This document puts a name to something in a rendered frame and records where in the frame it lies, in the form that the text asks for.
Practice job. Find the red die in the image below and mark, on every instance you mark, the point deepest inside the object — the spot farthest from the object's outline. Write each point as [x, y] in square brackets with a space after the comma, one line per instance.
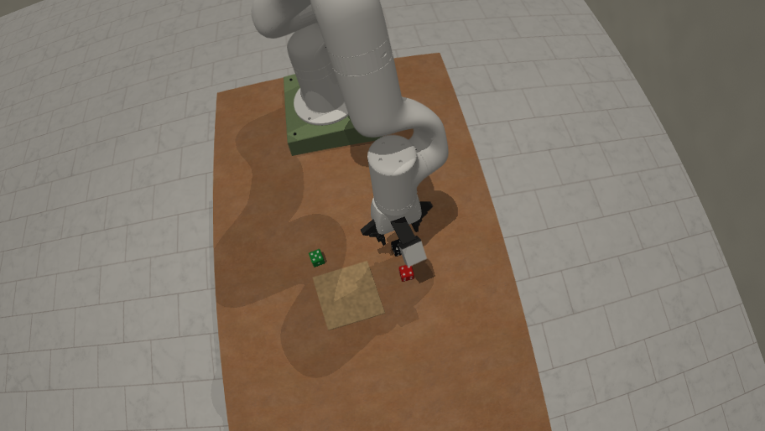
[406, 273]

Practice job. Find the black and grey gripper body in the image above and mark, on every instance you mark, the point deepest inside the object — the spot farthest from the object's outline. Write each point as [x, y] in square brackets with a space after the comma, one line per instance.
[383, 221]

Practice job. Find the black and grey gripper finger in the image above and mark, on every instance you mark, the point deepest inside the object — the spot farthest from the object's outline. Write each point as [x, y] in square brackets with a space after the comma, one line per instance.
[370, 230]
[425, 206]

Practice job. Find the black die with white pips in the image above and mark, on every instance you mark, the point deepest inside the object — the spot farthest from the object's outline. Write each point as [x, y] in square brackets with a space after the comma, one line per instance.
[395, 247]

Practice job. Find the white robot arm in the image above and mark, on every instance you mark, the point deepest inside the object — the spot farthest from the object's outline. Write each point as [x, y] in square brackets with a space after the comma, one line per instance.
[355, 36]

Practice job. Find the green die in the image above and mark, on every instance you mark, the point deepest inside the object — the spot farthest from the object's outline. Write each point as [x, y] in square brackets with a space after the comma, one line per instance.
[316, 258]

